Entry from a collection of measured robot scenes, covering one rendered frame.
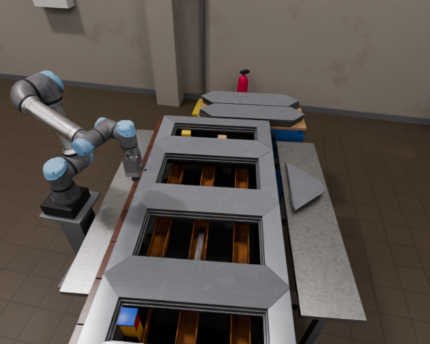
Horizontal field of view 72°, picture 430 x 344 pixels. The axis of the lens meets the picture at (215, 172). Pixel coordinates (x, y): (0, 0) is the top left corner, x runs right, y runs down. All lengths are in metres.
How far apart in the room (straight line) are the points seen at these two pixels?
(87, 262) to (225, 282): 0.71
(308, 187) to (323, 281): 0.55
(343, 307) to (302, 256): 0.26
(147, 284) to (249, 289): 0.40
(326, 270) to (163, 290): 0.73
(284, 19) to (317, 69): 0.70
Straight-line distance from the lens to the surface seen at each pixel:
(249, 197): 1.54
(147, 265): 1.31
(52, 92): 1.60
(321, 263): 1.52
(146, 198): 1.55
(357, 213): 2.89
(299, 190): 1.74
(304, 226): 1.62
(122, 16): 4.15
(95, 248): 1.65
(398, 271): 2.66
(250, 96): 2.46
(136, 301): 1.26
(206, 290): 1.24
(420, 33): 4.02
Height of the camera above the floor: 1.97
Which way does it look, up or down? 42 degrees down
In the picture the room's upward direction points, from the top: 1 degrees clockwise
